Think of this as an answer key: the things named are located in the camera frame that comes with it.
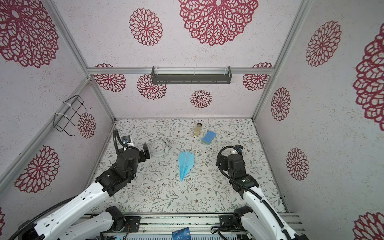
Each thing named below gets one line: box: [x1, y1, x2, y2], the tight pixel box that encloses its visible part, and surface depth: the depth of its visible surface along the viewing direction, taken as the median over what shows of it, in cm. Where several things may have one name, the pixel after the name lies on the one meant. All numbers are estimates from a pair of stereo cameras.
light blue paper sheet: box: [177, 151, 195, 182], surface depth 95 cm
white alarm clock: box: [150, 139, 173, 158], surface depth 101 cm
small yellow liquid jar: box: [193, 122, 203, 137], surface depth 112 cm
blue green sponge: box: [201, 130, 217, 145], surface depth 112 cm
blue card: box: [172, 227, 192, 240], surface depth 73 cm
